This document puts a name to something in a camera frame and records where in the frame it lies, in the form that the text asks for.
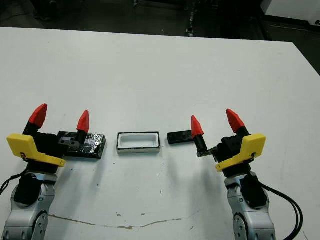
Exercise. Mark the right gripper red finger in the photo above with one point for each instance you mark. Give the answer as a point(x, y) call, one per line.
point(236, 122)
point(196, 127)

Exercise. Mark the black shiny box lid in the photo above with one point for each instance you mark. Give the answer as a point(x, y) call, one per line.
point(95, 146)

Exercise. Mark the black camera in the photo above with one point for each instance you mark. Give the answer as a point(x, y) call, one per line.
point(178, 137)

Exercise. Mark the white cabinet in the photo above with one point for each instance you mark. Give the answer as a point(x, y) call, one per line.
point(295, 7)

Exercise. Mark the white-lined camera box base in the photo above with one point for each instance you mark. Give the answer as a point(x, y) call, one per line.
point(137, 141)

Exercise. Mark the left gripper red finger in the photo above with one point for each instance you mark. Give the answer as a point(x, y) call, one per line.
point(38, 116)
point(83, 122)

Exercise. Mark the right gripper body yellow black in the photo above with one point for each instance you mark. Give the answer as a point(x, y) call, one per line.
point(232, 155)

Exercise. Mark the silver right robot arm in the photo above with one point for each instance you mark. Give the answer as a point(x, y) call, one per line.
point(250, 222)

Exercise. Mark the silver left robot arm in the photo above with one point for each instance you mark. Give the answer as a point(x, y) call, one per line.
point(30, 220)

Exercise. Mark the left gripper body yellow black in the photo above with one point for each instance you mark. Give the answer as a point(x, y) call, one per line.
point(45, 150)

